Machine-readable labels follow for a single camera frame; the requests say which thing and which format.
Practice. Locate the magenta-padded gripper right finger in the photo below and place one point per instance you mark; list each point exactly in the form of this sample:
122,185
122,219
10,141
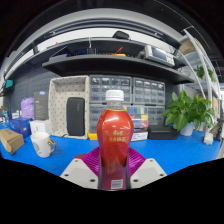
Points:
148,171

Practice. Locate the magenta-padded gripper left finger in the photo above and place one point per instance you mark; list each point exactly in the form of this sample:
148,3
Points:
78,171

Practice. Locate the red drink bottle white cap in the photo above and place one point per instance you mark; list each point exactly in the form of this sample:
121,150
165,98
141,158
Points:
115,133

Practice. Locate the flat round red coaster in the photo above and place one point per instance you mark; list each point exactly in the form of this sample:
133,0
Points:
80,156

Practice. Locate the black box with white label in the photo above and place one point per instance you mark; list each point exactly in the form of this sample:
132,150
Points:
140,136

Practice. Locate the yellow multimeter with red leads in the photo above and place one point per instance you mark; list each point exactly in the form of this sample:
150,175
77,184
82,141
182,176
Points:
92,136

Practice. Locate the flat black case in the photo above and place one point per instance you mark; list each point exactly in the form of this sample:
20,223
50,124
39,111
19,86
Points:
162,132

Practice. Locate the clear organizer with colourful parts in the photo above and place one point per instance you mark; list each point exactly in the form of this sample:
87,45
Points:
140,118

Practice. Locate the black rounded speaker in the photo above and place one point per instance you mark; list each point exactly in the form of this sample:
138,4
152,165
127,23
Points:
75,116

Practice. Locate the grey small-parts drawer cabinet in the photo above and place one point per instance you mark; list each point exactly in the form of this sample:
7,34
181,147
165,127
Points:
156,116
149,91
94,116
100,87

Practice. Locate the white product box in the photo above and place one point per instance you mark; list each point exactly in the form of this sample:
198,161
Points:
40,126

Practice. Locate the small white adapter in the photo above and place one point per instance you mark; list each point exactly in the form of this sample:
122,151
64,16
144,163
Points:
208,138

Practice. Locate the green potted plant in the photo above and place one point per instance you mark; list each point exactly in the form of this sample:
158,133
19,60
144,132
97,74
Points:
181,111

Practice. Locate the brown cardboard box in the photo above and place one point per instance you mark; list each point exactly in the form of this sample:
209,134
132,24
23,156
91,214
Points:
11,140

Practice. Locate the blue product box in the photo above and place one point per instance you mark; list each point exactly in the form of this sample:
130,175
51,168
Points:
20,126

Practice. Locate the dark grey upright box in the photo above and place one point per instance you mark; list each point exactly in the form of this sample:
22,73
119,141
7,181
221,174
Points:
41,106

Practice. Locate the purple plastic bag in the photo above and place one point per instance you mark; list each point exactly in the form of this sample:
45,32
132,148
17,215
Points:
27,108

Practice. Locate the dark workbench shelf unit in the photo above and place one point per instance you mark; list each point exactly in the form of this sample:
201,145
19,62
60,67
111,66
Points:
110,65

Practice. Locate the teal lamp head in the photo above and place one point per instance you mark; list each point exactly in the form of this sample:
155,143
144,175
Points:
9,83

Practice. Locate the white metal rack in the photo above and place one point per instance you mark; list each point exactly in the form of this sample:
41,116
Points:
203,60

